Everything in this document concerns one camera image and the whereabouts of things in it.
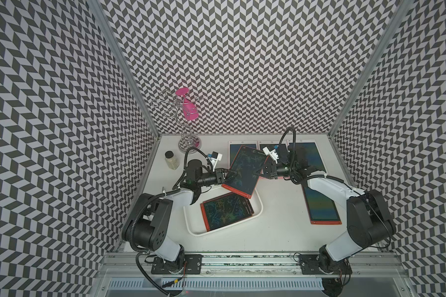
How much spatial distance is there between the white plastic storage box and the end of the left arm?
174 millimetres

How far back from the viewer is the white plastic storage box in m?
0.77

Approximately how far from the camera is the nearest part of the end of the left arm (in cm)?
70
